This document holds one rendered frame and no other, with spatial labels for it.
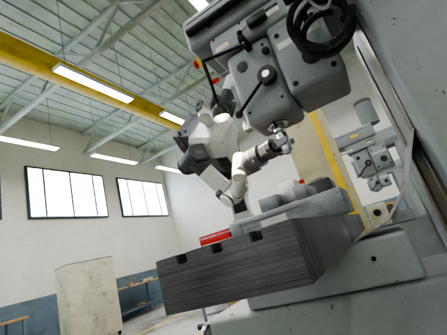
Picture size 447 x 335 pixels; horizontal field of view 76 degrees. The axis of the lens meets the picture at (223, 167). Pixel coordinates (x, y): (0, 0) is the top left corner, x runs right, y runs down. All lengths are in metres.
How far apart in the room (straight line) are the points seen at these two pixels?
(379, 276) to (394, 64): 0.55
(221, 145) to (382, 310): 1.00
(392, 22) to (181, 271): 0.81
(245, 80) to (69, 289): 6.06
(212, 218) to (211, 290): 11.27
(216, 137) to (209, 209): 10.30
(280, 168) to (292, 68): 9.63
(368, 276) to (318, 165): 2.03
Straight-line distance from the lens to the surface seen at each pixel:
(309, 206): 0.83
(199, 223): 12.03
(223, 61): 1.25
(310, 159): 2.86
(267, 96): 1.08
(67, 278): 6.76
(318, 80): 1.04
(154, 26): 7.48
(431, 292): 0.91
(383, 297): 0.91
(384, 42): 0.93
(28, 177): 9.39
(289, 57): 1.09
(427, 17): 0.95
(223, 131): 1.54
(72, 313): 6.75
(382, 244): 0.88
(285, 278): 0.39
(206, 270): 0.43
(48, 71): 6.18
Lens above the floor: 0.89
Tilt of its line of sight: 17 degrees up
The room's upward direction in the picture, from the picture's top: 16 degrees counter-clockwise
